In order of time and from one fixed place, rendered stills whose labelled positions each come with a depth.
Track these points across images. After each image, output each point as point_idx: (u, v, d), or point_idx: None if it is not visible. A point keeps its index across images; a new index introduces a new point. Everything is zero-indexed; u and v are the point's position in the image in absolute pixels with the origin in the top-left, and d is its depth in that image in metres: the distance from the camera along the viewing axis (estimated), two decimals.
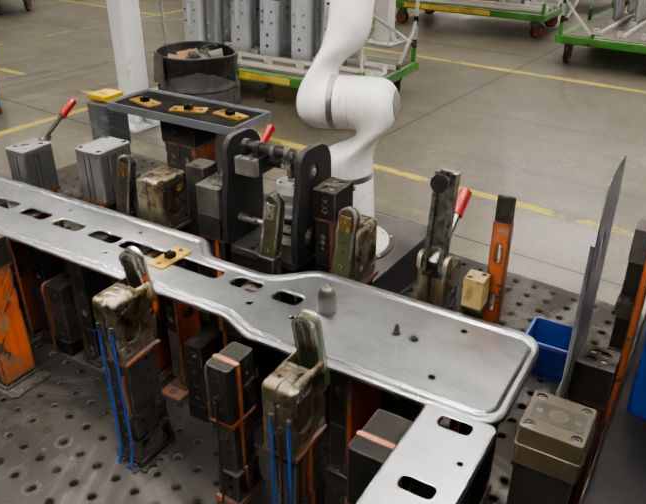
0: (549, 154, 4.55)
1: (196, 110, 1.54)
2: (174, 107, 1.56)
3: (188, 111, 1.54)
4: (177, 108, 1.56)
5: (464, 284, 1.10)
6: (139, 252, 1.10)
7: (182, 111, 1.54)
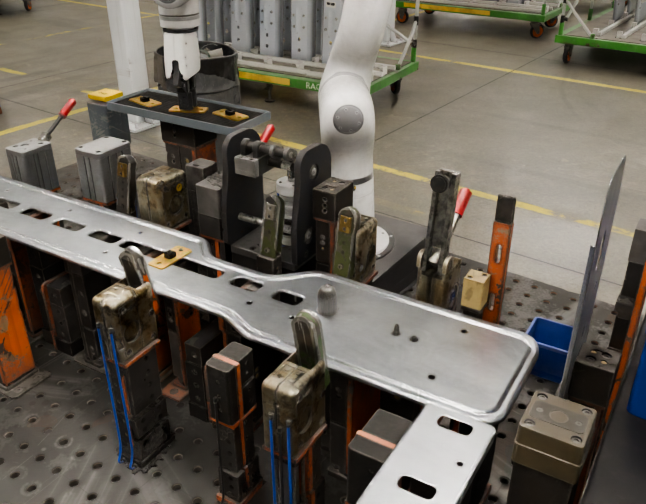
0: (549, 154, 4.55)
1: (196, 110, 1.54)
2: (174, 107, 1.56)
3: (188, 111, 1.54)
4: (177, 108, 1.56)
5: (464, 284, 1.10)
6: (139, 252, 1.10)
7: (182, 111, 1.54)
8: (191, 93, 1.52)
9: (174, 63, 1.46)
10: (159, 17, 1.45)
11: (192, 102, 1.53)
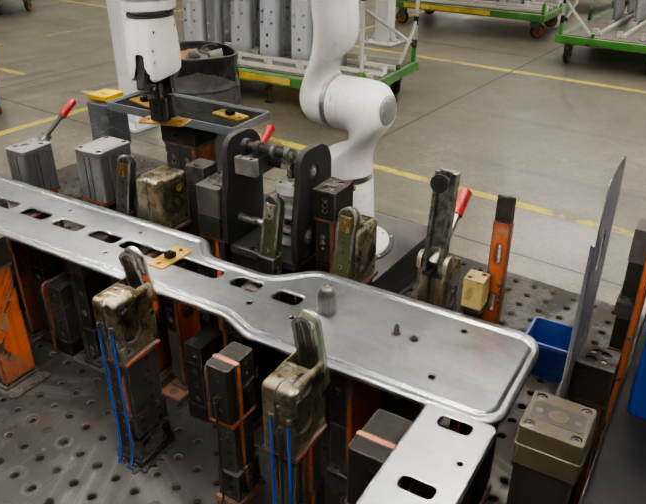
0: (549, 154, 4.55)
1: (173, 122, 1.17)
2: (147, 117, 1.19)
3: (162, 123, 1.16)
4: (151, 119, 1.19)
5: (464, 284, 1.10)
6: (139, 252, 1.10)
7: (155, 123, 1.17)
8: (165, 100, 1.15)
9: (139, 59, 1.09)
10: None
11: (167, 111, 1.16)
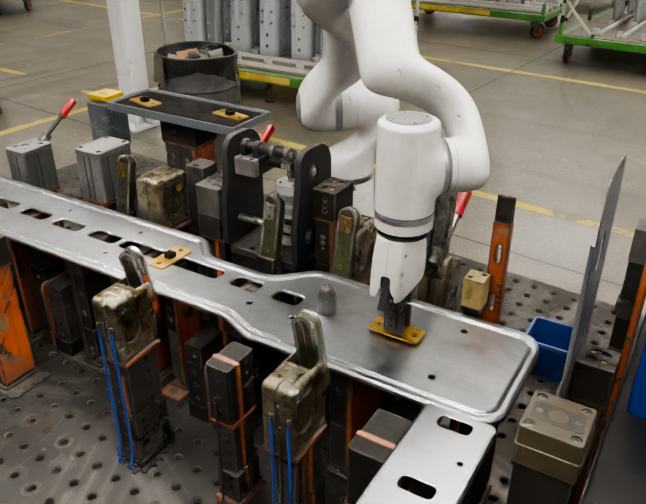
0: (549, 154, 4.55)
1: (407, 335, 1.05)
2: (378, 321, 1.09)
3: (395, 336, 1.05)
4: (381, 323, 1.09)
5: (464, 284, 1.10)
6: (139, 252, 1.10)
7: (386, 334, 1.06)
8: (403, 315, 1.03)
9: (384, 279, 0.99)
10: (374, 212, 0.97)
11: (403, 326, 1.04)
